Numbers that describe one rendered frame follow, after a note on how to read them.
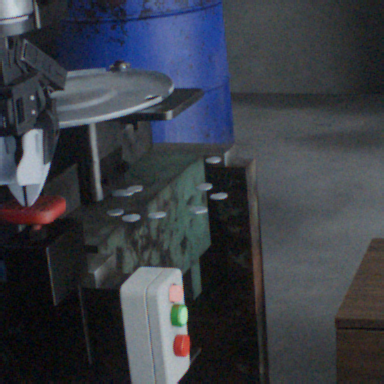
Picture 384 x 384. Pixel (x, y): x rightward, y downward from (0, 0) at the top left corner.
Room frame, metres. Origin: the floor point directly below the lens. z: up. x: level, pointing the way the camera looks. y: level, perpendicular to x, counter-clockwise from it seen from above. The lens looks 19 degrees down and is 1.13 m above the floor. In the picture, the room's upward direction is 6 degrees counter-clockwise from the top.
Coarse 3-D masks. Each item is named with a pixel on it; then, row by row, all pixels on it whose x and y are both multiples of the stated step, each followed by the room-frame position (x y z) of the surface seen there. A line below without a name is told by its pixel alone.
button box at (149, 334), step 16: (144, 272) 1.29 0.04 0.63; (160, 272) 1.29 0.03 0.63; (176, 272) 1.29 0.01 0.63; (128, 288) 1.25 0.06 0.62; (144, 288) 1.25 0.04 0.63; (160, 288) 1.24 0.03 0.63; (128, 304) 1.25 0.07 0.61; (144, 304) 1.24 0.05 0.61; (160, 304) 1.23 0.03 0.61; (128, 320) 1.25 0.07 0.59; (144, 320) 1.24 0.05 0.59; (160, 320) 1.23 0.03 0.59; (128, 336) 1.25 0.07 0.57; (144, 336) 1.24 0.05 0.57; (160, 336) 1.23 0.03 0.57; (128, 352) 1.25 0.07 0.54; (144, 352) 1.24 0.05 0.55; (160, 352) 1.23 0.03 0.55; (144, 368) 1.24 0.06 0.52; (160, 368) 1.24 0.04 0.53; (176, 368) 1.26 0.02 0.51
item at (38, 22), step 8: (32, 0) 1.53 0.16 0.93; (40, 0) 1.54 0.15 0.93; (48, 0) 1.54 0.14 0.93; (56, 0) 1.59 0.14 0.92; (64, 0) 1.61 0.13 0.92; (40, 8) 1.54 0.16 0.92; (48, 8) 1.56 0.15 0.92; (56, 8) 1.59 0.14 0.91; (64, 8) 1.61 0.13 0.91; (32, 16) 1.53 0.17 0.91; (40, 16) 1.54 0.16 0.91; (48, 16) 1.56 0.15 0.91; (56, 16) 1.58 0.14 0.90; (64, 16) 1.61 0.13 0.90; (40, 24) 1.54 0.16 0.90; (48, 24) 1.56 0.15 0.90
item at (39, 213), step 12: (12, 204) 1.23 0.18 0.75; (36, 204) 1.22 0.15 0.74; (48, 204) 1.22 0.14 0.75; (60, 204) 1.22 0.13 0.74; (0, 216) 1.21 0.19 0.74; (12, 216) 1.20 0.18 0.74; (24, 216) 1.20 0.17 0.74; (36, 216) 1.19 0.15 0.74; (48, 216) 1.20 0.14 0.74; (36, 228) 1.22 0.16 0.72
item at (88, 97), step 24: (72, 72) 1.71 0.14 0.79; (96, 72) 1.71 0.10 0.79; (120, 72) 1.69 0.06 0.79; (144, 72) 1.67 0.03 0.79; (72, 96) 1.56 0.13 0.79; (96, 96) 1.54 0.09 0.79; (120, 96) 1.55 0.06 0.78; (144, 96) 1.53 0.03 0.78; (72, 120) 1.45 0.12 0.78; (96, 120) 1.43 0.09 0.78
